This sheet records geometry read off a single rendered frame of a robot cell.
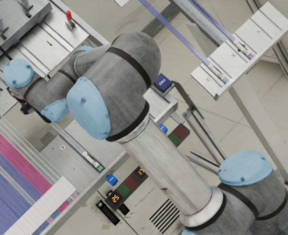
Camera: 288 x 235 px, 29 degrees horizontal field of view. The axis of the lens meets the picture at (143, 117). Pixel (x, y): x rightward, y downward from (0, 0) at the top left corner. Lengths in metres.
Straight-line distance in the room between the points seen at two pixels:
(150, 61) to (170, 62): 2.44
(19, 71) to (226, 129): 1.50
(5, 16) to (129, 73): 0.90
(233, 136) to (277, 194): 1.36
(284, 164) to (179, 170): 1.07
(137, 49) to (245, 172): 0.39
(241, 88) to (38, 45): 0.70
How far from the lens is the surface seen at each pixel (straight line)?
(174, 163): 1.17
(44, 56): 1.88
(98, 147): 1.73
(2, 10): 1.93
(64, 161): 1.74
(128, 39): 1.12
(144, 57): 1.10
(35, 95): 1.46
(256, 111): 2.03
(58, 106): 1.45
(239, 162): 1.33
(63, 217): 1.69
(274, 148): 2.14
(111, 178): 1.69
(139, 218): 2.22
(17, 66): 1.46
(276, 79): 2.87
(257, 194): 1.31
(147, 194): 2.19
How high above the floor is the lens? 1.62
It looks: 30 degrees down
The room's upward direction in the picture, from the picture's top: 38 degrees counter-clockwise
